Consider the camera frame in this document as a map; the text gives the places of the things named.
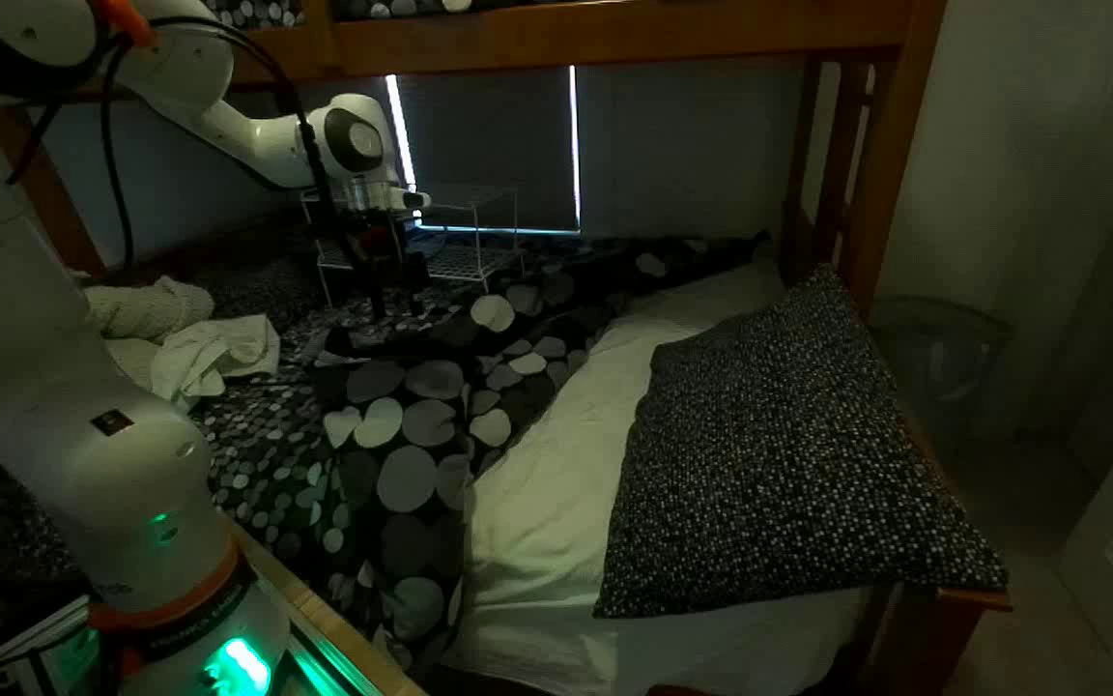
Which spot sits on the wooden bunk bed frame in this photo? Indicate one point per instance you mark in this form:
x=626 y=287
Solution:
x=582 y=33

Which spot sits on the grey circle patterned bunk blanket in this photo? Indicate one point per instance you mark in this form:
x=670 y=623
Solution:
x=254 y=8

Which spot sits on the black white speckled pillow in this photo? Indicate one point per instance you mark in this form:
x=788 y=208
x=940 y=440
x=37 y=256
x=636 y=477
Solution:
x=788 y=467
x=213 y=278

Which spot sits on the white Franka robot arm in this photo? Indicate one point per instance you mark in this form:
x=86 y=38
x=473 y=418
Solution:
x=28 y=363

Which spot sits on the white crumpled cloth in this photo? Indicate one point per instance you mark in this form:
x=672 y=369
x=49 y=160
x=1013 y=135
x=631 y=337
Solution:
x=202 y=354
x=146 y=309

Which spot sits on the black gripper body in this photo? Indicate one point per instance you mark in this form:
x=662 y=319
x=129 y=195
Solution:
x=368 y=235

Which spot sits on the dark mesh waste bin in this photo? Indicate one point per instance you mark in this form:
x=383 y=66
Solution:
x=944 y=363

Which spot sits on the black blanket with grey circles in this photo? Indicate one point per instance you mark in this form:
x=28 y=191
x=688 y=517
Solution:
x=405 y=428

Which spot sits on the white bed sheet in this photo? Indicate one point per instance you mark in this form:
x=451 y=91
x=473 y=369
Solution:
x=558 y=489

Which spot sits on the dark window blind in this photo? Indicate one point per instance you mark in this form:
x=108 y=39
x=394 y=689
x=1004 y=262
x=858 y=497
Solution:
x=492 y=141

